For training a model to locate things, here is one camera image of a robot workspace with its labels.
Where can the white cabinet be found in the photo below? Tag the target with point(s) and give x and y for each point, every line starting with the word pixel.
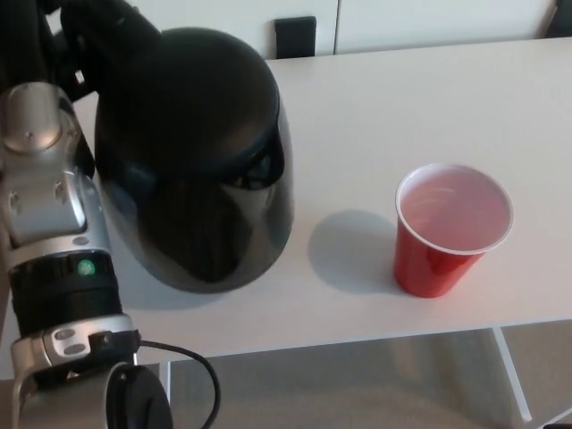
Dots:
pixel 424 18

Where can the red plastic cup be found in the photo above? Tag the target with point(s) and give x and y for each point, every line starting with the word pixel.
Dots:
pixel 429 272

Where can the black electric kettle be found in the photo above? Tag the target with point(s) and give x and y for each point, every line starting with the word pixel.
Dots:
pixel 192 156

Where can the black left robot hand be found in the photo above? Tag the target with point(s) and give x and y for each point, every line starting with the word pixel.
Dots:
pixel 103 27

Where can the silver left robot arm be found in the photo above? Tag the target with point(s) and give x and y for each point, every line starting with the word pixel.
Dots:
pixel 49 187

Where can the white metal-framed table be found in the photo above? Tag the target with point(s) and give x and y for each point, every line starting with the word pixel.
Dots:
pixel 402 98

